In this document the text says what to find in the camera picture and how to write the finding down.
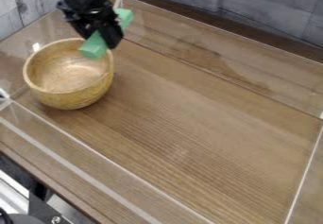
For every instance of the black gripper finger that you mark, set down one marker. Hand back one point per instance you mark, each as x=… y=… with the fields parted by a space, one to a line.
x=109 y=31

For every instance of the clear acrylic corner bracket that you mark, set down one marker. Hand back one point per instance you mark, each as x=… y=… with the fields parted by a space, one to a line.
x=119 y=4

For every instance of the wooden bowl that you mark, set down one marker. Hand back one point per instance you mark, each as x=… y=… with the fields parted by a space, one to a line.
x=65 y=80

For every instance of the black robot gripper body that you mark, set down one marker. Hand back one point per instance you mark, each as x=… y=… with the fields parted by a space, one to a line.
x=83 y=12

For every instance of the green rectangular block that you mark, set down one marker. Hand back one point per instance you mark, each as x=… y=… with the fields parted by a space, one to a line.
x=93 y=46

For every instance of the black metal table bracket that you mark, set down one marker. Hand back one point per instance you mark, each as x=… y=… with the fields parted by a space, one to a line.
x=41 y=210

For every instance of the clear acrylic enclosure walls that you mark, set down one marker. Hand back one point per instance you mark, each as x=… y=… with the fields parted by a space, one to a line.
x=205 y=137

